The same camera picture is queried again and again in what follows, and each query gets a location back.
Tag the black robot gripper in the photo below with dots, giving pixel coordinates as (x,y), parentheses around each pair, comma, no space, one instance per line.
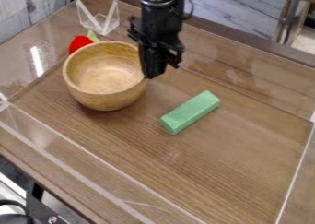
(154,31)

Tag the light brown wooden bowl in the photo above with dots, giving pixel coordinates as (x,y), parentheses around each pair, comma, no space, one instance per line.
(102,75)

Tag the green rectangular foam stick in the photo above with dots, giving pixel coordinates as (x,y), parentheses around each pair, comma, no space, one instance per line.
(186,113)

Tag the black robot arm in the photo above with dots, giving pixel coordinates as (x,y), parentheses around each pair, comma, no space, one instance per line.
(154,31)

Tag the red plush strawberry toy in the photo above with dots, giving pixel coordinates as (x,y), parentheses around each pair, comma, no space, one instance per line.
(81,41)

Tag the metal table leg background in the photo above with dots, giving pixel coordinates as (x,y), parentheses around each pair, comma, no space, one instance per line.
(291,21)

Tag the black table leg bracket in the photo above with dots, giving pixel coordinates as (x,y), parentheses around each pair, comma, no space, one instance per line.
(41,213)

